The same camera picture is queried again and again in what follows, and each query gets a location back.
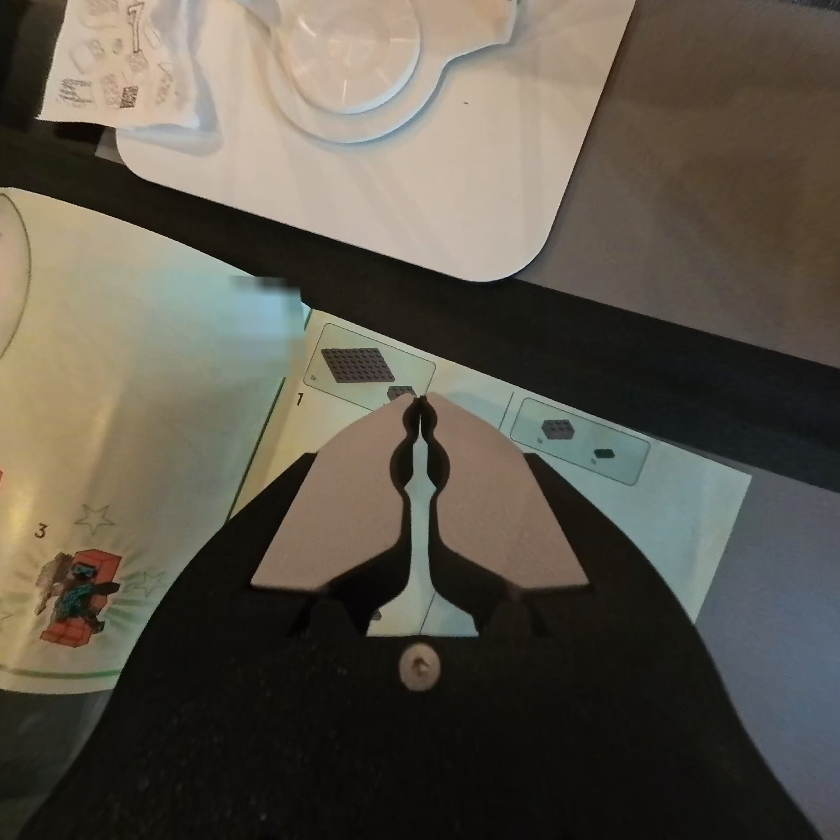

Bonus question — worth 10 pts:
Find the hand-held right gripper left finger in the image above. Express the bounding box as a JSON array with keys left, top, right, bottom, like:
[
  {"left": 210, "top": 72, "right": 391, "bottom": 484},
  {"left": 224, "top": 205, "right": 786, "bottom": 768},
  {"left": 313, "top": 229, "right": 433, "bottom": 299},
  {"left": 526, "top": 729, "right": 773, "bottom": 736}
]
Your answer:
[{"left": 251, "top": 395, "right": 421, "bottom": 592}]

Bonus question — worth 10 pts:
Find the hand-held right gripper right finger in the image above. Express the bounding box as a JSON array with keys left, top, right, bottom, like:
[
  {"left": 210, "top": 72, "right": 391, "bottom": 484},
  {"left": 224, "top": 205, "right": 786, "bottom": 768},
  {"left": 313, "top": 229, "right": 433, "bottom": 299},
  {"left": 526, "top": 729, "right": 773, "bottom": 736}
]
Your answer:
[{"left": 423, "top": 394, "right": 589, "bottom": 592}]

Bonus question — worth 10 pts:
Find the building instruction booklet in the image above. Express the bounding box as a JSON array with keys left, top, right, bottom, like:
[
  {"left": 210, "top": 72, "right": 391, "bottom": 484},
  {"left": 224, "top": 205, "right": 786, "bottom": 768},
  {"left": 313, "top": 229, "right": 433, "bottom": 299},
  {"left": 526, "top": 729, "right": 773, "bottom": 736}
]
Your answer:
[{"left": 0, "top": 187, "right": 752, "bottom": 693}]

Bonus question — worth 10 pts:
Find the grey desk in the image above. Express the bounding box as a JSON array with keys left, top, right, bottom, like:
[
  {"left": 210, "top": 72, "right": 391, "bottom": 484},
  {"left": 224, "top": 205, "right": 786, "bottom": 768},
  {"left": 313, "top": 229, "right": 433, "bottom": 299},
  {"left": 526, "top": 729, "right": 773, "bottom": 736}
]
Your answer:
[{"left": 0, "top": 459, "right": 840, "bottom": 840}]

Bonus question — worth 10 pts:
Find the dark desk with wooden edge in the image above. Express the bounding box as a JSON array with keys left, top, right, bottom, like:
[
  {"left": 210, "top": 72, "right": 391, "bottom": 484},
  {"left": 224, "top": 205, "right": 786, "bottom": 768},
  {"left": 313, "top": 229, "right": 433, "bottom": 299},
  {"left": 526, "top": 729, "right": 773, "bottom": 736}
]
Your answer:
[{"left": 0, "top": 0, "right": 840, "bottom": 490}]

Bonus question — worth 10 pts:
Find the white printed paper bag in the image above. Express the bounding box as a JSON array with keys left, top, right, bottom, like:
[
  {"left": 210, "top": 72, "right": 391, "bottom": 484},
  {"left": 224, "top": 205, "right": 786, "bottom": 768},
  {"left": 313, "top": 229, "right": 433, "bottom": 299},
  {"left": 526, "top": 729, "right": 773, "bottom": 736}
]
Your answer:
[{"left": 36, "top": 0, "right": 225, "bottom": 156}]

